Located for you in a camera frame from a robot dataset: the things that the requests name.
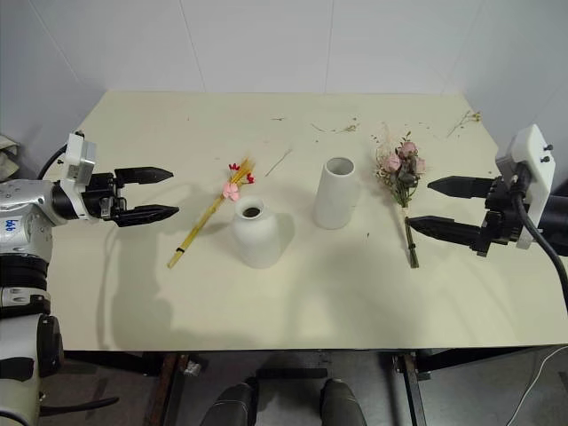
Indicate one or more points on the white bottle-shaped vase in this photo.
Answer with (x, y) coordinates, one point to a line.
(257, 239)

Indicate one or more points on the dried pink rose bouquet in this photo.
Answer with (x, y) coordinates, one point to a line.
(404, 173)

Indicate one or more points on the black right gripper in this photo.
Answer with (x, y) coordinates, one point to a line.
(499, 213)

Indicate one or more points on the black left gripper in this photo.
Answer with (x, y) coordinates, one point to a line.
(100, 191)

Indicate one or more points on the small dried sprig scraps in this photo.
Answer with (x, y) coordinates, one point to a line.
(350, 128)

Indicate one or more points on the loose straw stalk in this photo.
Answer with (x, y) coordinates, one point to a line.
(277, 163)

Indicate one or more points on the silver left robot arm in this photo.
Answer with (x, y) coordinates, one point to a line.
(22, 208)

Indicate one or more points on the dark rounded shape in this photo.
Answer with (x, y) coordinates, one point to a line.
(341, 404)
(233, 406)

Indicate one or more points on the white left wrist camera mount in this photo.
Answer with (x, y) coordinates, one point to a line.
(80, 160)

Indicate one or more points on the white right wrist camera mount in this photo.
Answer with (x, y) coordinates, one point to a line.
(534, 155)

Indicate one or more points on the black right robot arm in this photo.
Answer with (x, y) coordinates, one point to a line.
(557, 213)

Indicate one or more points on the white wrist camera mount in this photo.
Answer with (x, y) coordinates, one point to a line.
(534, 155)
(80, 160)

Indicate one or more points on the white tall cylinder vase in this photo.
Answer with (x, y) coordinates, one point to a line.
(335, 199)

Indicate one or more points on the yellow-stemmed flower bunch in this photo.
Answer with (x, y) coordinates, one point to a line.
(208, 217)

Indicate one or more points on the crumpled pale cloth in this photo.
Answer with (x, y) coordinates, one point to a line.
(6, 155)

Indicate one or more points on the rusty metal table leg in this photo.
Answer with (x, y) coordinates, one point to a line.
(166, 390)

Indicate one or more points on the black metal table leg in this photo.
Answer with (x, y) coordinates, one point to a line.
(412, 390)

